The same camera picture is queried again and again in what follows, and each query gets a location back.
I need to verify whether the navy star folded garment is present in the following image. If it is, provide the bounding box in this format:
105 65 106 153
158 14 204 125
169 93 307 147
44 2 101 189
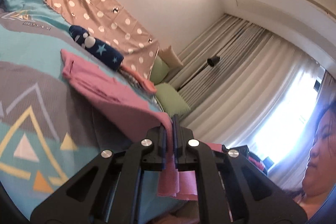
69 25 124 71

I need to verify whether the black floor lamp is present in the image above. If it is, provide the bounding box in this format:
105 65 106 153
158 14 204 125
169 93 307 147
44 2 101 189
177 56 221 91

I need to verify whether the beige pillow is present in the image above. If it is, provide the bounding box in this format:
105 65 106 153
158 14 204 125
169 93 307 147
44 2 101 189
158 46 183 69

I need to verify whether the coral folded garment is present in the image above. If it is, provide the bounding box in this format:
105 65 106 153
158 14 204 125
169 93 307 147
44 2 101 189
120 64 157 95

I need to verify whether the teal grey patterned bedspread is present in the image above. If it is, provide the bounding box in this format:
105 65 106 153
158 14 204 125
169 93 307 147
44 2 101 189
1 0 171 223

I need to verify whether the pink polka dot sheet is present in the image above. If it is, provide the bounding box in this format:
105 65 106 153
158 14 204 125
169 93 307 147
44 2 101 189
45 0 159 79

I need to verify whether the person face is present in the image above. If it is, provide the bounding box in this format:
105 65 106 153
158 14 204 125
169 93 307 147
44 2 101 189
285 102 335 219

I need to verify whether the pink shirt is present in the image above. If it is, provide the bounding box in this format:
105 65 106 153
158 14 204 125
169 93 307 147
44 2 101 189
60 48 224 201

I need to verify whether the beige curtain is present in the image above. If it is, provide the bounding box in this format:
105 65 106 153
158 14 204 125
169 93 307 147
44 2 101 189
169 15 335 181

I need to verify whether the green pillow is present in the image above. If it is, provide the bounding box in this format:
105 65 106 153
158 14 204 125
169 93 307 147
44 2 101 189
155 83 191 119
150 56 170 85

